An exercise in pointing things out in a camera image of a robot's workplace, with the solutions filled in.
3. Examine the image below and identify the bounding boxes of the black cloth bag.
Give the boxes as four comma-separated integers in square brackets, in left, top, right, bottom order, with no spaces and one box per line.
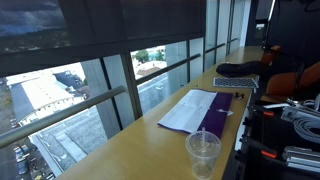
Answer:
[216,61,270,78]

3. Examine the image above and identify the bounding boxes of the white power strip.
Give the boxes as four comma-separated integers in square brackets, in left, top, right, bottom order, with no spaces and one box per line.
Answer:
[281,106,320,122]

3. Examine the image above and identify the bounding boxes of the metal window handrail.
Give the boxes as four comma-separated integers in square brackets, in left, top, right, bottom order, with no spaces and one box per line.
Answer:
[0,43,225,148]

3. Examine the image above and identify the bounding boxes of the orange chair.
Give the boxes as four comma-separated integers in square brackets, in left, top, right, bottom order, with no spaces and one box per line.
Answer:
[259,44,320,104]

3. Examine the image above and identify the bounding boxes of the black clamp with orange handle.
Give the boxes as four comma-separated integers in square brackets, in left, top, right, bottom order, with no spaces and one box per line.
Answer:
[249,104,274,117]

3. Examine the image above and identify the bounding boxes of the small black binder clip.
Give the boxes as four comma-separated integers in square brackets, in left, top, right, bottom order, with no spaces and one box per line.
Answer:
[234,92,244,100]

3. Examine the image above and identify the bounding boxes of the clear plastic cup with straw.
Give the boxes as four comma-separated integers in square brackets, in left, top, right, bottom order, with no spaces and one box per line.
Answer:
[185,128,222,180]

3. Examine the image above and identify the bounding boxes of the black clamp with orange tip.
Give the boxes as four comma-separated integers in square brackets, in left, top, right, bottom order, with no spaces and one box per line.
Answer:
[240,135,277,159]

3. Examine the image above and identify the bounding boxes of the coiled white cable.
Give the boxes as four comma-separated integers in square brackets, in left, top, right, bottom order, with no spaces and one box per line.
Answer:
[292,117,320,145]

